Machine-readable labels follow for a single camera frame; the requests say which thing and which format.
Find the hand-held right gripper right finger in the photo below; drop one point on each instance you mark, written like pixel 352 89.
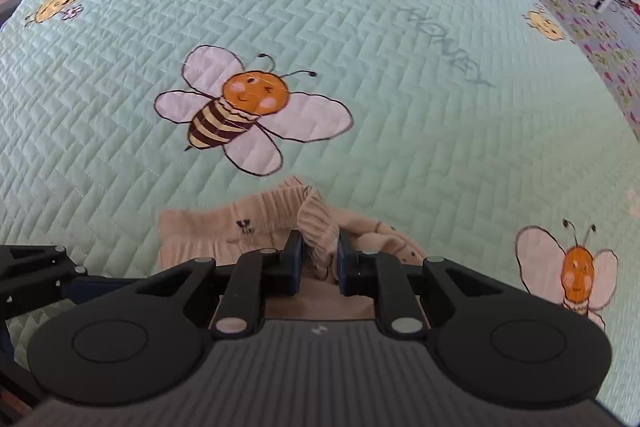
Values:
pixel 344 262

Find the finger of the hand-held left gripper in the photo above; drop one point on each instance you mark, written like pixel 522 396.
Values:
pixel 30 267

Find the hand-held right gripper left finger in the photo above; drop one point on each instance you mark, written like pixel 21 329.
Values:
pixel 296 259

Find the beige pants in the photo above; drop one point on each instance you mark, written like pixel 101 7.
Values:
pixel 225 227

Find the green bee-print bedspread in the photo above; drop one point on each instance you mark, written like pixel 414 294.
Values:
pixel 400 107

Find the purple heart-print bed sheet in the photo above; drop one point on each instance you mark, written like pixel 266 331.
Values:
pixel 600 42

